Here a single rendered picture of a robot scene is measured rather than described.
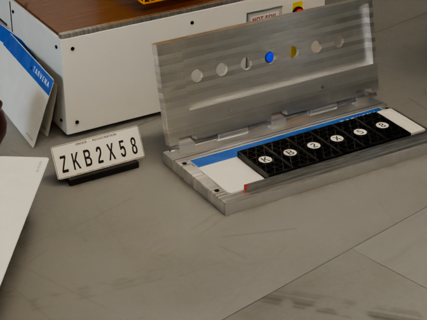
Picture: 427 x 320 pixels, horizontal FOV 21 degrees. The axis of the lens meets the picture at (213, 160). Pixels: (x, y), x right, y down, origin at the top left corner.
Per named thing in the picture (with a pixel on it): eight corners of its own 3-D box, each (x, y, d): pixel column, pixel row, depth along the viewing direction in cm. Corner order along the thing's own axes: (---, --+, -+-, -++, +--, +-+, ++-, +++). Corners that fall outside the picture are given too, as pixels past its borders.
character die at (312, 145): (318, 167, 191) (318, 160, 191) (285, 143, 199) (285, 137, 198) (342, 159, 194) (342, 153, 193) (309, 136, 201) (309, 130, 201)
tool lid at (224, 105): (155, 44, 188) (150, 43, 190) (171, 155, 194) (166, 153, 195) (372, -4, 208) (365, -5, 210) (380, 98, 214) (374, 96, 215)
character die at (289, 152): (293, 174, 189) (294, 167, 189) (262, 150, 197) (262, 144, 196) (318, 167, 191) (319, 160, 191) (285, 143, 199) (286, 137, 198)
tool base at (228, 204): (225, 216, 182) (225, 195, 180) (162, 162, 197) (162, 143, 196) (441, 149, 201) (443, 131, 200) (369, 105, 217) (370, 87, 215)
